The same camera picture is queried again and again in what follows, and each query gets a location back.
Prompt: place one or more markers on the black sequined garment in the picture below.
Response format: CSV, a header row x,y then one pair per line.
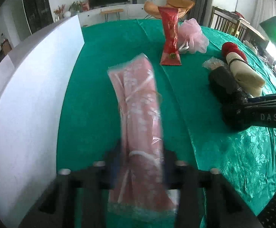
x,y
223,83

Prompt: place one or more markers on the red foil packet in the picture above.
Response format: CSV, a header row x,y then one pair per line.
x,y
171,35

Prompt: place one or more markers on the pink mesh bath pouf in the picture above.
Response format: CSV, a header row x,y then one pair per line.
x,y
192,35

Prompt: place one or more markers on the pink cloth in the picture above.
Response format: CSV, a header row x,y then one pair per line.
x,y
140,123

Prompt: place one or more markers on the grey curtain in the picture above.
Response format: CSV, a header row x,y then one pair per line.
x,y
203,0

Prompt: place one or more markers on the green satin tablecloth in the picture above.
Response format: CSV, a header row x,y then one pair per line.
x,y
199,147

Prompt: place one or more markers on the orange lounge chair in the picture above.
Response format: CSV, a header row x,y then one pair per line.
x,y
183,3

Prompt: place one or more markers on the pile of household clutter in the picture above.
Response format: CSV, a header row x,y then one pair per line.
x,y
270,64

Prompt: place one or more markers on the clear plastic packet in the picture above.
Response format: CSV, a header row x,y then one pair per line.
x,y
212,64

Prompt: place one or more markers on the tall black cabinet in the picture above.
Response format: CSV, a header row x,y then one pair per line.
x,y
37,4

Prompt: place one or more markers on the round white vase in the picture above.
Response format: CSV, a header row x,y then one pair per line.
x,y
67,13

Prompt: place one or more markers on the white storage box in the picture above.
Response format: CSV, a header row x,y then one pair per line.
x,y
33,99

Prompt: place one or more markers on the wooden slatted crib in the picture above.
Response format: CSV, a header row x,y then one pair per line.
x,y
223,21

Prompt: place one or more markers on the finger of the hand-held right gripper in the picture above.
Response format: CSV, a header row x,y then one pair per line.
x,y
235,118
268,97

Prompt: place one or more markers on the red flowers in vase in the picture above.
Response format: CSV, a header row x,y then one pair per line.
x,y
59,11

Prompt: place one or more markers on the cream rolled towel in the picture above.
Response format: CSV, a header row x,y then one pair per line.
x,y
244,76

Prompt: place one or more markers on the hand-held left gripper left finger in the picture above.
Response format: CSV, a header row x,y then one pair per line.
x,y
90,178

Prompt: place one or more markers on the dark dotted clothing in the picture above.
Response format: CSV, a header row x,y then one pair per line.
x,y
275,206

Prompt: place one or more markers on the small wooden bench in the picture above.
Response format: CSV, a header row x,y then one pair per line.
x,y
111,10

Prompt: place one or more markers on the red yarn ball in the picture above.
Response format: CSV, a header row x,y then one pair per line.
x,y
230,48

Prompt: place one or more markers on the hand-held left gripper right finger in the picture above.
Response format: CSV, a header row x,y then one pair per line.
x,y
190,178

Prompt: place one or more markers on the red gift box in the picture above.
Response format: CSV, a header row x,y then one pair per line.
x,y
85,5

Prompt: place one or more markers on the white television cabinet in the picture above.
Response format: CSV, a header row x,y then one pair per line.
x,y
133,10

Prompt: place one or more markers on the bushy green potted plant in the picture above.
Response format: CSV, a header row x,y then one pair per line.
x,y
76,6

